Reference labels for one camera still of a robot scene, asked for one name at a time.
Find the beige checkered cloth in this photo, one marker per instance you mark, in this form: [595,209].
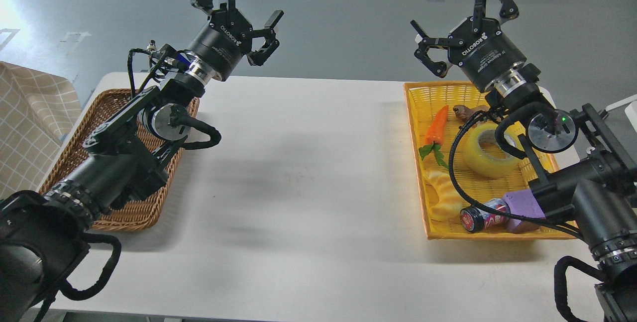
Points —
[37,111]

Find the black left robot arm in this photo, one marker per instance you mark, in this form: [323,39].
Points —
[46,247]

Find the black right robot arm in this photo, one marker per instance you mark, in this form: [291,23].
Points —
[586,180]

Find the brown wicker basket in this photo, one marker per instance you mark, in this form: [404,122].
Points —
[115,172]

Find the orange toy carrot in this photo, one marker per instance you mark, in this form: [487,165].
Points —
[434,138]

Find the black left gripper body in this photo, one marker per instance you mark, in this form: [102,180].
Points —
[220,43]

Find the red black can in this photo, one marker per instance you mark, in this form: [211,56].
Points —
[475,220]

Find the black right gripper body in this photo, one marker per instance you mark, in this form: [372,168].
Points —
[485,54]

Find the brown toy lion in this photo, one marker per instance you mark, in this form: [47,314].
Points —
[463,113]

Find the yellow tape roll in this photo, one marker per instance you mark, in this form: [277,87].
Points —
[482,154]

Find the purple foam block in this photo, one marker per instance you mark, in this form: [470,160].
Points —
[522,207]

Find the yellow toy croissant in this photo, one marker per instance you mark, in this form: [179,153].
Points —
[449,202]

